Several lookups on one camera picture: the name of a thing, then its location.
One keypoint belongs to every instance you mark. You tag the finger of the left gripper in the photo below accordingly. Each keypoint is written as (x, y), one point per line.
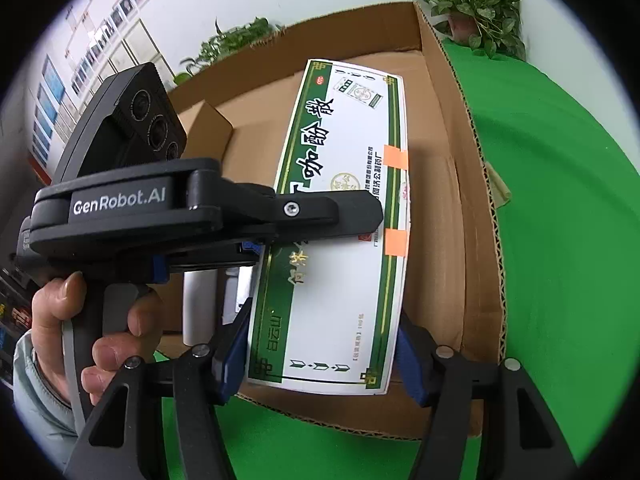
(249, 211)
(202, 258)

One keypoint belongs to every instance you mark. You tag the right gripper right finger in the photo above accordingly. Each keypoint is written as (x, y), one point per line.
(520, 437)

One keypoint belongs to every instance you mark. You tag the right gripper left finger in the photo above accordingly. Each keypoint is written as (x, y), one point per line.
(124, 435)

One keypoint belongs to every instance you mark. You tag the white folding phone stand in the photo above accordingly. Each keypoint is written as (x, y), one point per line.
(237, 288)

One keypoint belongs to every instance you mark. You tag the white handheld hair dryer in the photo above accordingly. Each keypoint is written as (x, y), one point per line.
(199, 306)

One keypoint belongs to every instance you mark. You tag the green white medicine box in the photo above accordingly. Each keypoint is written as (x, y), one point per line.
(329, 290)

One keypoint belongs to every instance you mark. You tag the long brown cardboard box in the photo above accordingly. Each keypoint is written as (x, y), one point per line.
(208, 132)

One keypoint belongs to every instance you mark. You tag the grey jacket sleeve forearm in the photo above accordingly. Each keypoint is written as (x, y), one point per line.
(48, 419)

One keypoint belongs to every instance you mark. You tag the person's left hand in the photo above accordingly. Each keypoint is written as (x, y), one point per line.
(59, 301)

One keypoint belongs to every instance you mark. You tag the large open cardboard tray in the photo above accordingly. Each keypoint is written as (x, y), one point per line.
(454, 278)

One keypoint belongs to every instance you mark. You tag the left potted green plant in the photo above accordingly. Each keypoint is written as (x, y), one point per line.
(224, 43)

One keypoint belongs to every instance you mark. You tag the potted green plant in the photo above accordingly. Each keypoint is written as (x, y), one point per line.
(224, 43)
(488, 27)

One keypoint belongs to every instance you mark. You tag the right potted green plant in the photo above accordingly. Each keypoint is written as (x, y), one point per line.
(488, 27)

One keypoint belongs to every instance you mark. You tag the black camera module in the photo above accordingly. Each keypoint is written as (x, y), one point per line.
(130, 121)

